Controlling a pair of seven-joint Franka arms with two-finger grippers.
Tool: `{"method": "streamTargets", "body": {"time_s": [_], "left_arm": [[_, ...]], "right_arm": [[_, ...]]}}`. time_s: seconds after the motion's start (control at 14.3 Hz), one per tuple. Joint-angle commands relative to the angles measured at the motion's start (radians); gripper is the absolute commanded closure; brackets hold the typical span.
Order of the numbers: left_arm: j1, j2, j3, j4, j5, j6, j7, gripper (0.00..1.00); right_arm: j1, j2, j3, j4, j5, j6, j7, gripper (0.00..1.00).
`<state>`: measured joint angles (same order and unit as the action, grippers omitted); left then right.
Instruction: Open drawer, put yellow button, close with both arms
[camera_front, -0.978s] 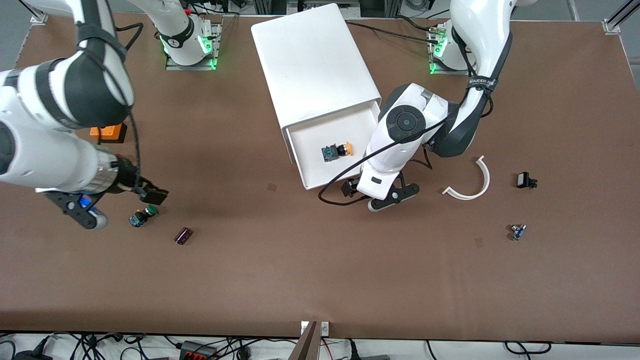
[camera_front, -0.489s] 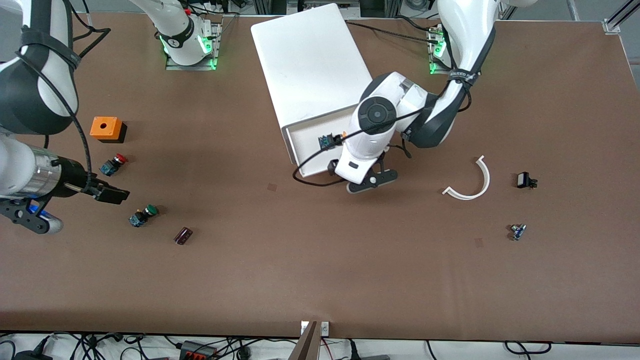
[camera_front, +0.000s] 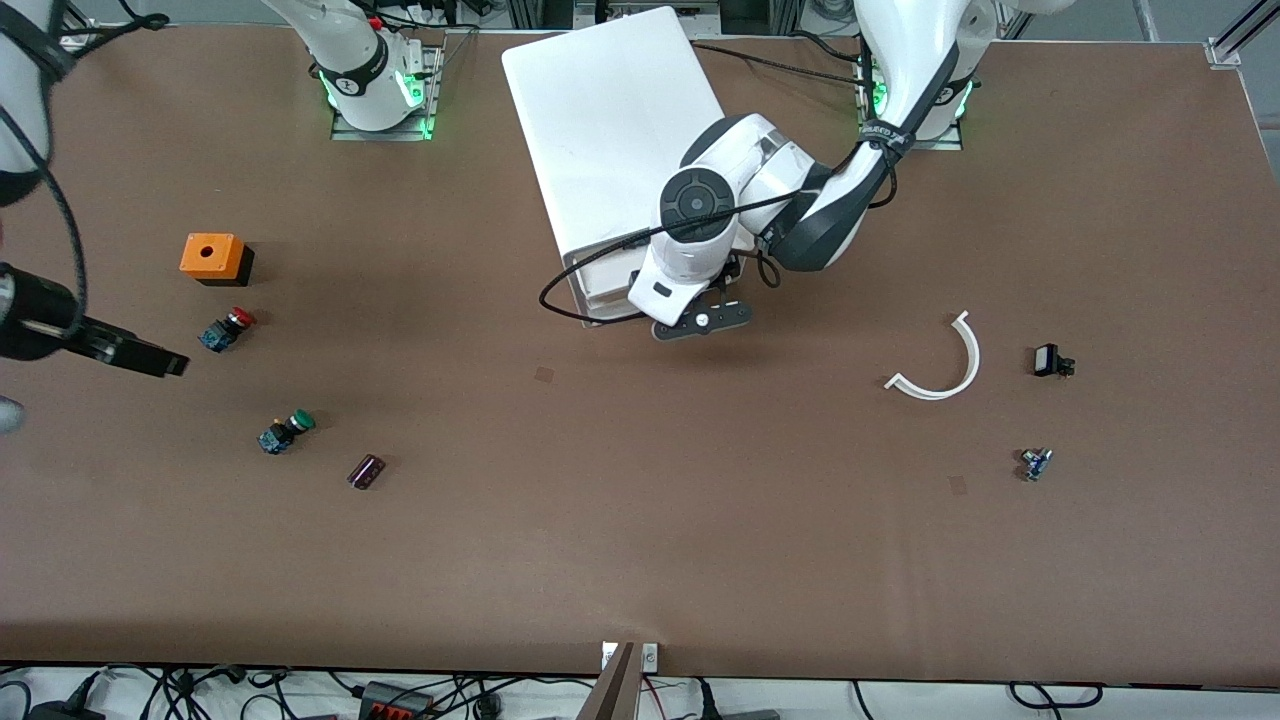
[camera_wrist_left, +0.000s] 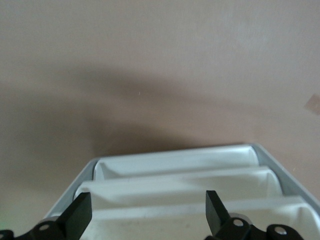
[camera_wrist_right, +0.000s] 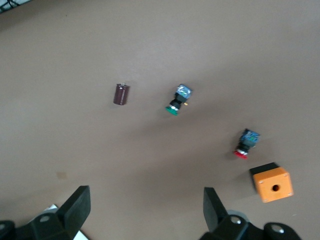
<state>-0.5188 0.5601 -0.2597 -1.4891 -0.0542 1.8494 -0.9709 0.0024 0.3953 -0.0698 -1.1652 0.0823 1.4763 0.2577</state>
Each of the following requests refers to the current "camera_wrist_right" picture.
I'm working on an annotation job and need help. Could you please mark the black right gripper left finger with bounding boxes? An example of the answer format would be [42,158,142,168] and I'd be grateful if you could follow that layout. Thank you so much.
[0,185,91,240]

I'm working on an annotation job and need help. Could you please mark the red push button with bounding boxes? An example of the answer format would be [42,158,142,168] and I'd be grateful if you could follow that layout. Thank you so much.
[234,128,261,160]

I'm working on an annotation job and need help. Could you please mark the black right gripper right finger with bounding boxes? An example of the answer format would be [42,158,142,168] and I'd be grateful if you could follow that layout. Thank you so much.
[199,186,301,240]

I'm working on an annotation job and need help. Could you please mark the green push button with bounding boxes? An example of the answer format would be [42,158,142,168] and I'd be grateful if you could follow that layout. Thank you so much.
[164,83,195,117]

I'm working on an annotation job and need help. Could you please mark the dark brown capacitor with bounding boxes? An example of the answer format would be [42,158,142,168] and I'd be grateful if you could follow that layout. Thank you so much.
[112,82,131,106]

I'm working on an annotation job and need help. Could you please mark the orange button enclosure box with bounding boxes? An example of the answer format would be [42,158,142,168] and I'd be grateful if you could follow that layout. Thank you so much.
[249,162,294,204]

